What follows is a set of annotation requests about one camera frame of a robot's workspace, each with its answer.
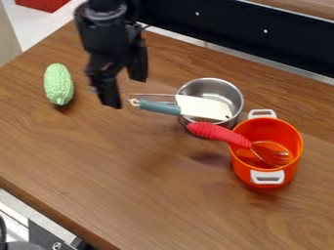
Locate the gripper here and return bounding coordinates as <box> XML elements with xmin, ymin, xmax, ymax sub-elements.
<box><xmin>78</xmin><ymin>24</ymin><xmax>150</xmax><ymax>110</ymax></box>

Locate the black metal frame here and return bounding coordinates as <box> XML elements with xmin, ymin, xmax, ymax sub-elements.
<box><xmin>137</xmin><ymin>0</ymin><xmax>334</xmax><ymax>79</ymax></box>

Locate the teal handled toy knife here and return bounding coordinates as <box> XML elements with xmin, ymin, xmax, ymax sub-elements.
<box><xmin>126</xmin><ymin>94</ymin><xmax>235</xmax><ymax>122</ymax></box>

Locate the green toy vegetable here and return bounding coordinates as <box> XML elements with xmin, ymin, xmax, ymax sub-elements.
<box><xmin>41</xmin><ymin>62</ymin><xmax>76</xmax><ymax>107</ymax></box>

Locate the orange pot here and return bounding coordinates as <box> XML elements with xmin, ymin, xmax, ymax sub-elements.
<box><xmin>228</xmin><ymin>108</ymin><xmax>306</xmax><ymax>189</ymax></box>

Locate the red box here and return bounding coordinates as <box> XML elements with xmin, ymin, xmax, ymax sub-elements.
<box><xmin>14</xmin><ymin>0</ymin><xmax>72</xmax><ymax>14</ymax></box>

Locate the silver pot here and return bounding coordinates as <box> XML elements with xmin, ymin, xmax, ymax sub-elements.
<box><xmin>125</xmin><ymin>77</ymin><xmax>247</xmax><ymax>130</ymax></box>

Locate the red handled fork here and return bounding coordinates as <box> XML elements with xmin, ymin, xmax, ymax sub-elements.
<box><xmin>185</xmin><ymin>120</ymin><xmax>294</xmax><ymax>169</ymax></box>

